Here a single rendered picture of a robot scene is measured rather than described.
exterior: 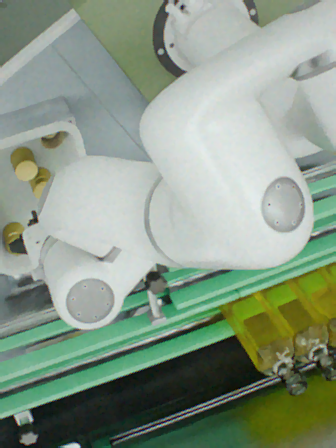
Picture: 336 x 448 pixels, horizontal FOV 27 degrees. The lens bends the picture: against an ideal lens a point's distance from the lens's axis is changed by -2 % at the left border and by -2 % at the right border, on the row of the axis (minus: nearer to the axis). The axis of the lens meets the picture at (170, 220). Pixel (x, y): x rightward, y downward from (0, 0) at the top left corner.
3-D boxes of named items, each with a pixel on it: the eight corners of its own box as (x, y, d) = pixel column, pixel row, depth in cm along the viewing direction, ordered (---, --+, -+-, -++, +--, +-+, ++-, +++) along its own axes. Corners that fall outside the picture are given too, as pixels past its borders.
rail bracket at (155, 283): (133, 293, 109) (159, 346, 99) (112, 206, 99) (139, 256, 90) (151, 287, 110) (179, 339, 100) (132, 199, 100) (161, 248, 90)
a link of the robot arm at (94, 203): (253, 189, 60) (152, 206, 79) (121, 123, 55) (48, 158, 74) (222, 283, 58) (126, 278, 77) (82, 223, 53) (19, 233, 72)
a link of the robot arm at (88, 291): (110, 188, 67) (193, 226, 71) (91, 163, 77) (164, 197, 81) (43, 321, 70) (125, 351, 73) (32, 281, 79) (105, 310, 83)
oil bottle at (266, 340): (210, 298, 116) (266, 386, 100) (207, 272, 113) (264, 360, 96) (241, 286, 117) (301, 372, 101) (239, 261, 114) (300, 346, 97)
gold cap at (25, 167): (7, 151, 102) (11, 164, 98) (30, 143, 102) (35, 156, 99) (13, 171, 104) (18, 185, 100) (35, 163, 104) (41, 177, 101)
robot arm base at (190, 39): (129, 22, 90) (167, 64, 78) (195, -48, 88) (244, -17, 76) (203, 88, 100) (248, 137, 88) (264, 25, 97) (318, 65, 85)
